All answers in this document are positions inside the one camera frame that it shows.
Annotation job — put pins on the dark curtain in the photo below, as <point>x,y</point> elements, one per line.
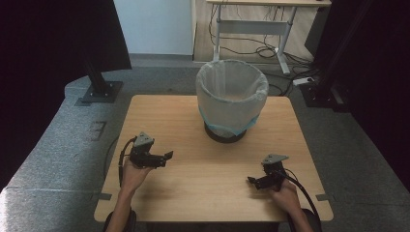
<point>380,80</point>
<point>48,64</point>

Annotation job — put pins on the black stand with base plate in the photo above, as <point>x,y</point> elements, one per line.
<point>325,93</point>
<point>100,87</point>

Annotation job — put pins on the desk with white frame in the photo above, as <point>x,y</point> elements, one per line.
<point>254,27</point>

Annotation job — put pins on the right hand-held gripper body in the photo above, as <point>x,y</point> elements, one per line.
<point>273,174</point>

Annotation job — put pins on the grey tape strip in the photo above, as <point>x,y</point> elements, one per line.
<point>100,196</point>
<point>322,197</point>

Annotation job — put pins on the person's right hand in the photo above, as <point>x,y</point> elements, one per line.
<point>286,197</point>

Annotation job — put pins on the person's left hand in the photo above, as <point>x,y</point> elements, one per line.
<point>133,177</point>

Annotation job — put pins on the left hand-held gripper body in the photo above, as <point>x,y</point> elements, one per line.
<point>143,153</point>

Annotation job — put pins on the trash bin with white liner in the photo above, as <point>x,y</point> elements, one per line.
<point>232,93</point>

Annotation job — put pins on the black trash bin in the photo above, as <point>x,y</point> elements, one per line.
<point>225,137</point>

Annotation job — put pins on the white power strip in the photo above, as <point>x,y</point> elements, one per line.
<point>303,81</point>

